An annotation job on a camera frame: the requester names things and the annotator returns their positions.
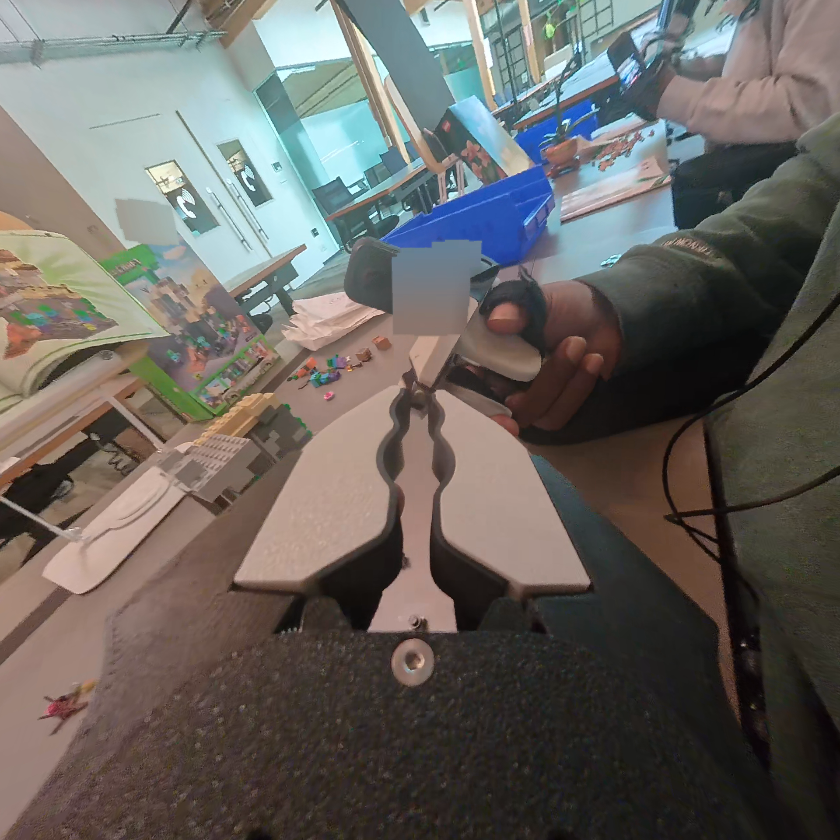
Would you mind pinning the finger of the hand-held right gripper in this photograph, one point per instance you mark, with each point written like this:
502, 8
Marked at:
433, 358

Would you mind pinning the black meeting chair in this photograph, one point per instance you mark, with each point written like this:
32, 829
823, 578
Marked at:
341, 197

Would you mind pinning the person's right hand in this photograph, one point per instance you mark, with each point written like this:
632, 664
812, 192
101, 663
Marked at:
584, 328

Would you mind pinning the toy brick building model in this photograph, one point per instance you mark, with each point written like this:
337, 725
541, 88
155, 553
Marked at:
216, 459

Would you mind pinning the person's right forearm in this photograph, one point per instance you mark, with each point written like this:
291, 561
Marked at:
709, 295

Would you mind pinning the white rounded board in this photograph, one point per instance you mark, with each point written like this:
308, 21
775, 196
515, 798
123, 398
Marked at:
105, 538

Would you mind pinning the grey desk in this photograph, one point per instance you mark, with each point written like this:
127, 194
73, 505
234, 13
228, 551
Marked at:
164, 564

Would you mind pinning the wood-edged meeting table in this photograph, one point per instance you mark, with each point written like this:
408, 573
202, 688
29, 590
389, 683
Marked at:
380, 193

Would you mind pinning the wood-edged side table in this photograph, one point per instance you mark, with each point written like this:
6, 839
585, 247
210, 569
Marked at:
269, 262

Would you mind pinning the large flat picture book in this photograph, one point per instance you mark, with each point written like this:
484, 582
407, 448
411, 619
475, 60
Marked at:
610, 190

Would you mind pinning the blue flower picture box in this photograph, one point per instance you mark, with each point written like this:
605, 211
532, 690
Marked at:
485, 144

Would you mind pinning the open instruction booklet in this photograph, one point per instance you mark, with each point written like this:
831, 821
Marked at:
52, 295

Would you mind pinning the person's green sweatshirt torso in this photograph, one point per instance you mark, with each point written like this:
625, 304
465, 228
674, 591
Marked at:
787, 525

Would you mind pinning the black square panel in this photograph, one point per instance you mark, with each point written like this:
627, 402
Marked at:
394, 46

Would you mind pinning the brown potted plant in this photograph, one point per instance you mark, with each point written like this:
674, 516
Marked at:
561, 152

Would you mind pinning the green toy set box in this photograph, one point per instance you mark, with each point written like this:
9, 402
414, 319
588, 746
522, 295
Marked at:
197, 328

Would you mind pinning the blue plastic bin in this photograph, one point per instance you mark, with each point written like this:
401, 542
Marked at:
472, 216

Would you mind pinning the white paper bag pile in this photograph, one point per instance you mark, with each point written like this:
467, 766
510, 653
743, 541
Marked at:
328, 318

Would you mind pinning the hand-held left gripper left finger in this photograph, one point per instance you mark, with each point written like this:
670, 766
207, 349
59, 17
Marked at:
315, 525

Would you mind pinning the heap of colourful toy pieces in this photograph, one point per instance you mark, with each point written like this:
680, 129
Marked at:
325, 377

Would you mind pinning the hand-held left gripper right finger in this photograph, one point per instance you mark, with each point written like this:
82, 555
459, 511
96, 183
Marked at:
512, 525

